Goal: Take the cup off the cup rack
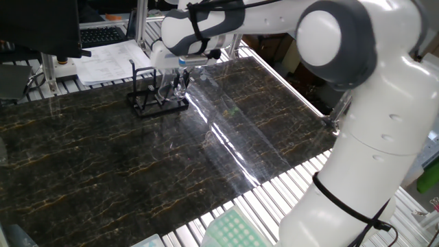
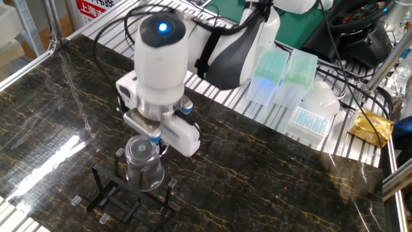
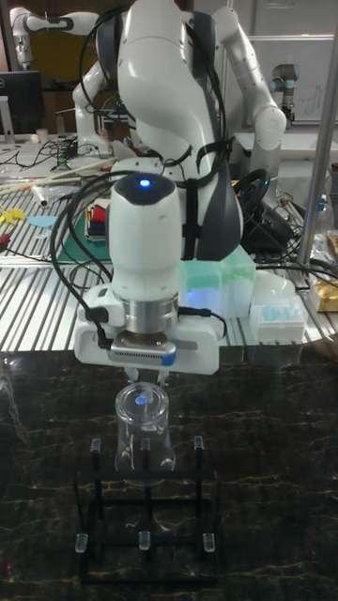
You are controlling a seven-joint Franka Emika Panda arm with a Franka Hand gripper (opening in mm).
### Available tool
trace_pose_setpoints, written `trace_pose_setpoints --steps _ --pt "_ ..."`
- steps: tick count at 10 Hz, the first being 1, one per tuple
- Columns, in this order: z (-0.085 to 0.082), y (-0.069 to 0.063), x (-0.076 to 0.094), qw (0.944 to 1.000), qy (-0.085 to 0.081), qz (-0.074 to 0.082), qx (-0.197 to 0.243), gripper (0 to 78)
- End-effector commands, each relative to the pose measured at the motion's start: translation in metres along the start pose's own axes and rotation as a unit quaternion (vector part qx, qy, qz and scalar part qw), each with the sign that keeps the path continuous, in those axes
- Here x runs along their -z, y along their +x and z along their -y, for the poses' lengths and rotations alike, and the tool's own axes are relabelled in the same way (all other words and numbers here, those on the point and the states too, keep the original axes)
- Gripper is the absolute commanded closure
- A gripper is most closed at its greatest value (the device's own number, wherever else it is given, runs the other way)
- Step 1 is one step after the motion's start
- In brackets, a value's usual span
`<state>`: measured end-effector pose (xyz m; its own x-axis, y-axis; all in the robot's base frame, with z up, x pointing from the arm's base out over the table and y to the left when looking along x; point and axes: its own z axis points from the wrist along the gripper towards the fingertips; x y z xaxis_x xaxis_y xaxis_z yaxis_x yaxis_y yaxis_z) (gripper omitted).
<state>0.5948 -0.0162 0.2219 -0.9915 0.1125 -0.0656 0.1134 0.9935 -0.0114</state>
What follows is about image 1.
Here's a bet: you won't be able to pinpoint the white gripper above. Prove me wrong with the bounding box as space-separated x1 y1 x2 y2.
150 40 220 91

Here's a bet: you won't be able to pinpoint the white printed paper sheets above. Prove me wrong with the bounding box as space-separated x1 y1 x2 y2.
71 39 155 86

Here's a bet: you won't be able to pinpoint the black keyboard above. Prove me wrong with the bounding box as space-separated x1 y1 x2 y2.
80 25 128 49

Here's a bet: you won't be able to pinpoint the dark marble pattern mat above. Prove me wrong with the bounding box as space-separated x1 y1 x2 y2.
0 56 344 247

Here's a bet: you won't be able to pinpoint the black monitor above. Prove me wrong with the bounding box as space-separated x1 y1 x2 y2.
0 0 93 59

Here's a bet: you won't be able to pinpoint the green pipette tip box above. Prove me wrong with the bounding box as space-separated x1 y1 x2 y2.
202 204 275 247

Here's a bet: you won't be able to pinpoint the dark grey flat pad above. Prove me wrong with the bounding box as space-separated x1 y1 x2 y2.
0 64 34 101

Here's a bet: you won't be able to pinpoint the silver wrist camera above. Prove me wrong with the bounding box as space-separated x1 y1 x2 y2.
178 54 209 67

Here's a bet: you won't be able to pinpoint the black wire cup rack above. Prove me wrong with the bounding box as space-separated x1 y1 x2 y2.
126 60 191 119

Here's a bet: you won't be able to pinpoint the aluminium frame post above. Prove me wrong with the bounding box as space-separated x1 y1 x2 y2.
40 53 58 95
322 92 353 134
134 0 149 47

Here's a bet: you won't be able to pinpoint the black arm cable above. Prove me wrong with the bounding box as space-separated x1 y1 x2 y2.
346 198 399 247

